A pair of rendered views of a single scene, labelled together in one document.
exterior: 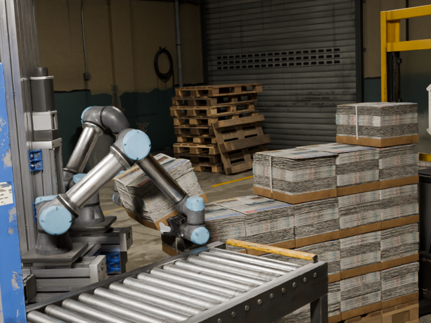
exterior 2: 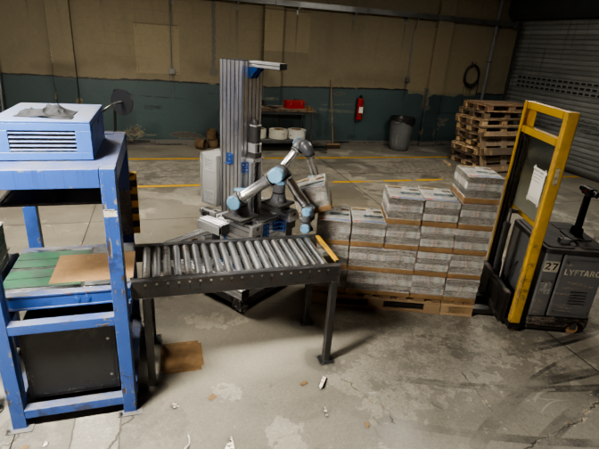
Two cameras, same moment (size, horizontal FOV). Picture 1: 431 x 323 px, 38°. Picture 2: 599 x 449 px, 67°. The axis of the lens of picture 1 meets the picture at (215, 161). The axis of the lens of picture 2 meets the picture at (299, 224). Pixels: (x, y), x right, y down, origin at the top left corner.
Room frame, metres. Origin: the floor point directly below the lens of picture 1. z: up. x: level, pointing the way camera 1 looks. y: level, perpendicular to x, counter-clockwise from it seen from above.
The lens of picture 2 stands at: (-0.25, -1.50, 2.18)
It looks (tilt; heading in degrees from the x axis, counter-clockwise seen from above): 22 degrees down; 30
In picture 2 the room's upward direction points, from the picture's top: 4 degrees clockwise
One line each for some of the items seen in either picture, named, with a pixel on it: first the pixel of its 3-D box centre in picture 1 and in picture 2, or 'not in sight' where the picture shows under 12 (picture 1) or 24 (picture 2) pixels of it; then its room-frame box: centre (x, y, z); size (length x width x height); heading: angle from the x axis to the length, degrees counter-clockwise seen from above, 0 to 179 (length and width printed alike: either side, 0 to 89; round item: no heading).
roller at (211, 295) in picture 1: (184, 290); (263, 256); (2.10, 0.13, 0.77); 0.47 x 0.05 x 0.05; 48
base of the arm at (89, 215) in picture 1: (88, 211); (278, 196); (3.04, 0.63, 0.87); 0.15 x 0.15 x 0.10
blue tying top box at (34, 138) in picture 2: not in sight; (54, 129); (1.20, 0.94, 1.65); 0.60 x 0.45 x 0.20; 48
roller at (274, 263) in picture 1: (254, 262); (315, 252); (2.39, -0.13, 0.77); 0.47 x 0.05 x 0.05; 48
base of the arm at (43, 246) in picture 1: (53, 238); (241, 208); (2.55, 0.68, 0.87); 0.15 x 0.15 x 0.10
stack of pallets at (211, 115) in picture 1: (218, 126); (490, 134); (10.15, -0.07, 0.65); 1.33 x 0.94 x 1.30; 142
